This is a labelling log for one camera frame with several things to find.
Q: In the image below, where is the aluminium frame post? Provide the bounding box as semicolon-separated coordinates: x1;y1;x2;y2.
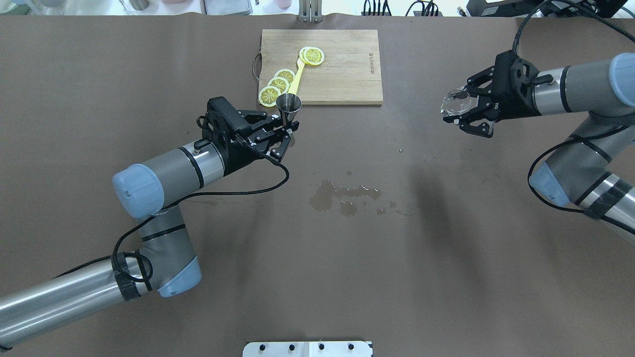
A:
299;0;323;23

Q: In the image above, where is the lemon slice middle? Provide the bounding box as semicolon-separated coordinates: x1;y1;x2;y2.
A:
267;76;291;94

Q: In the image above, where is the spilled liquid puddle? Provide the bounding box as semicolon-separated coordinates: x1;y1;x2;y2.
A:
308;171;412;218

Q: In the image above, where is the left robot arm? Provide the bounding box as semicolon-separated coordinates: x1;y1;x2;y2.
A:
1;93;302;353

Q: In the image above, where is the lemon slice on knife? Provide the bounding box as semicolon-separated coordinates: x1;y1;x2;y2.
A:
299;47;325;66

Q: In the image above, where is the steel jigger measuring cup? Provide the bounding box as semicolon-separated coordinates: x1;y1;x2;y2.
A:
276;93;302;147

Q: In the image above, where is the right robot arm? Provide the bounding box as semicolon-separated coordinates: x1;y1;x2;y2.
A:
440;51;635;243

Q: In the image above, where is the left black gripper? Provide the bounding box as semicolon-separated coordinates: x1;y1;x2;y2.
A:
200;97;293;176

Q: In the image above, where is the bamboo cutting board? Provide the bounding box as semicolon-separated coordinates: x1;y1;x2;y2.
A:
257;29;383;106

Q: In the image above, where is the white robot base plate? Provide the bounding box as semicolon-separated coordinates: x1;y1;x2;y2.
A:
242;341;375;357

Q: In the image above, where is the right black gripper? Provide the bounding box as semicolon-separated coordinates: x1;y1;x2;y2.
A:
443;50;540;138

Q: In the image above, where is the lemon slice inner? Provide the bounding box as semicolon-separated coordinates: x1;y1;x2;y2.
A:
275;68;295;83

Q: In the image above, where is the clear glass beaker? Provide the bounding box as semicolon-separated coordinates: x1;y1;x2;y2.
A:
440;87;475;118

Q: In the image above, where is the pink plastic cup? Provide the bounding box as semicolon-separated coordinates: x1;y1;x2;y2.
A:
275;0;293;10

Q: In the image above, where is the lemon slice end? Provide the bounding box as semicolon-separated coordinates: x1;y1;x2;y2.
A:
257;85;282;108

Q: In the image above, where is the metal tray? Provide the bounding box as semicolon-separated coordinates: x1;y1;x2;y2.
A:
203;0;253;16

